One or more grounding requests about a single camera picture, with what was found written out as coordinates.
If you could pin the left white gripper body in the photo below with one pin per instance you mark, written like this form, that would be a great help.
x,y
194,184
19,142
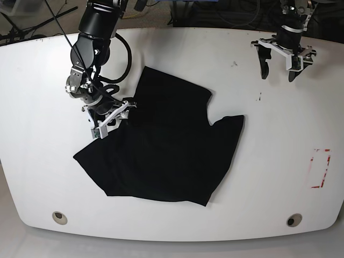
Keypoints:
x,y
307,53

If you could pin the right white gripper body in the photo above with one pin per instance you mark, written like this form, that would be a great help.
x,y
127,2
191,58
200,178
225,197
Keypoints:
x,y
108,113

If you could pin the black printed T-shirt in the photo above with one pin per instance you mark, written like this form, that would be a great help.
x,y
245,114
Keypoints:
x,y
167,150

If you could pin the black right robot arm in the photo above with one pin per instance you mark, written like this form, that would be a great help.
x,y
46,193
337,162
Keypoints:
x,y
88,54

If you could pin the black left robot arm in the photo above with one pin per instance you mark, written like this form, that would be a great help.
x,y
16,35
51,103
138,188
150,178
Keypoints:
x,y
286,42

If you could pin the red tape rectangle marking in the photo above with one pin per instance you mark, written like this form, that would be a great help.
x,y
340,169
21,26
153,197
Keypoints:
x,y
319,164

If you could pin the black tripod stand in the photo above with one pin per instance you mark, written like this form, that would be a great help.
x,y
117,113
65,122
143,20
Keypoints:
x,y
40,24

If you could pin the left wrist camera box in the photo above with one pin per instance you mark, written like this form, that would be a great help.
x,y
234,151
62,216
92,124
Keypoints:
x,y
297,63

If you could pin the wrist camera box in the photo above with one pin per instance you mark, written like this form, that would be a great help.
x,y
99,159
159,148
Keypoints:
x,y
99,132
297,63

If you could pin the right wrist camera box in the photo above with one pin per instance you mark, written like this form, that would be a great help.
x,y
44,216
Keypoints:
x,y
99,132

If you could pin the left table cable grommet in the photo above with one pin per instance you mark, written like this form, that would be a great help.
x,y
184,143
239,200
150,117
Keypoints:
x,y
59,218

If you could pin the table cable grommet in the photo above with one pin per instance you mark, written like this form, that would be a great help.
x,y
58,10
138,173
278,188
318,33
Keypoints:
x,y
294,220
59,218

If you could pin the right table cable grommet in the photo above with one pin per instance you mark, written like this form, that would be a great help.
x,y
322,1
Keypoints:
x,y
294,220

